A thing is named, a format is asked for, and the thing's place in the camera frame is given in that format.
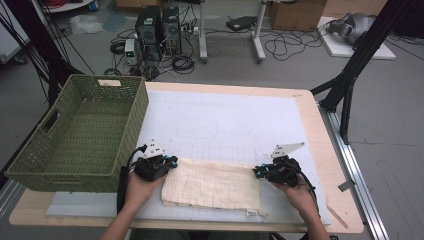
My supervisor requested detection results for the person's right hand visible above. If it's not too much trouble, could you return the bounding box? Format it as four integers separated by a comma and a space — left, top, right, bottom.
271, 181, 318, 218

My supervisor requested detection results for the black floor cable tangle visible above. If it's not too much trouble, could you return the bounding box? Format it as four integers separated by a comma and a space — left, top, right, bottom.
264, 28, 325, 62

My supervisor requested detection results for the thin wooden stick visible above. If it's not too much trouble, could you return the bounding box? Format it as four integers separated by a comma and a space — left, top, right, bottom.
325, 203, 350, 230

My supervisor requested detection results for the beige basket label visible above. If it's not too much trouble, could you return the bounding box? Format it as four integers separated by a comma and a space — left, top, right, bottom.
97, 79, 122, 88

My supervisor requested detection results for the hand-held gripper black cable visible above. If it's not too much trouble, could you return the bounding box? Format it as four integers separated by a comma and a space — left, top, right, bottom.
292, 161, 322, 216
115, 143, 149, 215

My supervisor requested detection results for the grey tape piece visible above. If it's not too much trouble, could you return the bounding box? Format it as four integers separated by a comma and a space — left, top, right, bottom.
337, 180, 357, 193

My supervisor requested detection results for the grey headset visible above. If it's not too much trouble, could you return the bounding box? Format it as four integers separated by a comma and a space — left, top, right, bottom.
326, 12, 376, 46

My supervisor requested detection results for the black computer tower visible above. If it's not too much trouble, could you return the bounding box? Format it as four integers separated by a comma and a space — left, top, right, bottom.
134, 5, 164, 62
161, 5, 183, 56

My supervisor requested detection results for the black flat device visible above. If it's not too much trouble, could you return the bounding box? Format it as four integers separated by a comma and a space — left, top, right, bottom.
225, 15, 259, 32

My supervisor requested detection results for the blue floor sheet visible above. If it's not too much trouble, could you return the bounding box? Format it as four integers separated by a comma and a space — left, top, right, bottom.
102, 9, 130, 33

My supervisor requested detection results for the cream cloth with egg print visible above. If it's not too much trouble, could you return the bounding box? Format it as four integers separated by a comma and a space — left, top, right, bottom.
160, 157, 268, 218

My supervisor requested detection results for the aluminium rail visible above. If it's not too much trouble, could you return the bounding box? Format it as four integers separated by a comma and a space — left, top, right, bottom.
318, 103, 391, 240

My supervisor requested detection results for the white grid mat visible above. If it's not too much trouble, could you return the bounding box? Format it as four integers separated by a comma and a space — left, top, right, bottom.
46, 89, 333, 226

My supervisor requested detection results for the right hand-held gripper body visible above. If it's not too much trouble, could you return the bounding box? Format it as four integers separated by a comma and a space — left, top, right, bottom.
264, 142, 306, 188

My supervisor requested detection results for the white floor board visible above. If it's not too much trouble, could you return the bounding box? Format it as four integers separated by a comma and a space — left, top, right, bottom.
316, 15, 398, 61

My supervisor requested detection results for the right hand-held gripper black cable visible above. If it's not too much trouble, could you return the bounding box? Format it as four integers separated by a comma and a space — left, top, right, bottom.
292, 161, 322, 216

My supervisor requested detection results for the green woven basket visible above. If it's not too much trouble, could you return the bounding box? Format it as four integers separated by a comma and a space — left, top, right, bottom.
3, 73, 150, 194

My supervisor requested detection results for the left hand-held gripper black cable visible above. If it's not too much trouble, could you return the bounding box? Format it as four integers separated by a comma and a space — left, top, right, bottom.
115, 143, 149, 215

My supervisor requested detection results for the brown cardboard box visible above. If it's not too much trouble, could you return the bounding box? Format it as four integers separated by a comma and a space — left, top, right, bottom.
269, 0, 329, 33

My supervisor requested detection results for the clear plastic bag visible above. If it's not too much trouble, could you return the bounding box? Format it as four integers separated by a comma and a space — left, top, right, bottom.
69, 13, 105, 36

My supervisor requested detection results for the person's left hand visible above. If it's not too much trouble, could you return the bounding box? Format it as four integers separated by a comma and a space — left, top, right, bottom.
124, 171, 168, 212

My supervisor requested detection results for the black coiled cable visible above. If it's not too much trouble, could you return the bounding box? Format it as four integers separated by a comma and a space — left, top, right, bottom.
170, 54, 197, 75

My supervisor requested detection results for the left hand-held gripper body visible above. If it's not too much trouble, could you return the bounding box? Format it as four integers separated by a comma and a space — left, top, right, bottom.
133, 139, 171, 183

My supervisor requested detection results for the black frame stand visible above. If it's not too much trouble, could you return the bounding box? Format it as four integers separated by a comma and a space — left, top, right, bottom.
0, 0, 96, 109
309, 0, 414, 145

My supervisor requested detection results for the white bench power supply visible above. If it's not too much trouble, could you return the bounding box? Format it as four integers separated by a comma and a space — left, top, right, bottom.
123, 38, 139, 66

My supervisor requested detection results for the white desk leg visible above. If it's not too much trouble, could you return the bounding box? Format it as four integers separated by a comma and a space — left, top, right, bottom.
251, 0, 268, 64
198, 0, 210, 64

